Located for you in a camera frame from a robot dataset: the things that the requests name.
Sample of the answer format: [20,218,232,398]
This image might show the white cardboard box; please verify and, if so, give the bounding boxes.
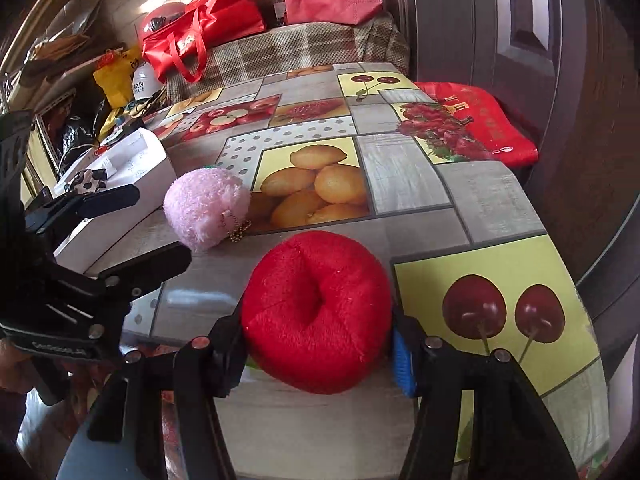
[51,126,172,272]

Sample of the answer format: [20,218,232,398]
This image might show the pink plush ball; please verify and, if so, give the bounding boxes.
[162,167,252,252]

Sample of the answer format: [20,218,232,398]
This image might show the fruit print tablecloth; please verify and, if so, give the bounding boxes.
[65,61,608,480]

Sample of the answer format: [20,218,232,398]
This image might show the red plush apple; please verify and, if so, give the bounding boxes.
[240,230,394,396]

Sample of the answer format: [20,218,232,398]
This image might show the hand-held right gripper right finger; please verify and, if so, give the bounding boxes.
[391,314,581,480]

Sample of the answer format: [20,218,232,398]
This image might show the cow print cloth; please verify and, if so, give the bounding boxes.
[64,167,109,194]

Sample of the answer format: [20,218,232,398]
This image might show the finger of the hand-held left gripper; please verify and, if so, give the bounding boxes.
[84,245,194,311]
[24,183,142,234]

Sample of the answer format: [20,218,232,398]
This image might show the yellow plastic bag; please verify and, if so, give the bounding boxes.
[92,46,144,109]

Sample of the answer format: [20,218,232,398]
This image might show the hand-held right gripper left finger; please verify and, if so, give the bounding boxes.
[89,310,247,480]

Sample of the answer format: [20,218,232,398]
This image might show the person's left hand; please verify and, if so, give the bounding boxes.
[0,339,43,397]

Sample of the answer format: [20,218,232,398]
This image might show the white plastic container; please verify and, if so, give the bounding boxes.
[131,61,162,102]

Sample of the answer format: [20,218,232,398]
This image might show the plaid woven blanket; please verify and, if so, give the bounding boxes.
[164,11,412,107]

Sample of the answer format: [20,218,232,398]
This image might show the red shopping bag with handles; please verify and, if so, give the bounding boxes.
[141,0,267,84]

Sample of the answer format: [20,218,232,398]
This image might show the gold keychain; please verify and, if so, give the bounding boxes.
[226,214,252,244]

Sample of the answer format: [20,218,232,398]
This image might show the brown panelled door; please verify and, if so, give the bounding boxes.
[380,0,566,111]
[530,0,640,461]

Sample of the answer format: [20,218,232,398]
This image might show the black plastic bag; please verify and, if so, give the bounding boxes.
[59,104,103,162]

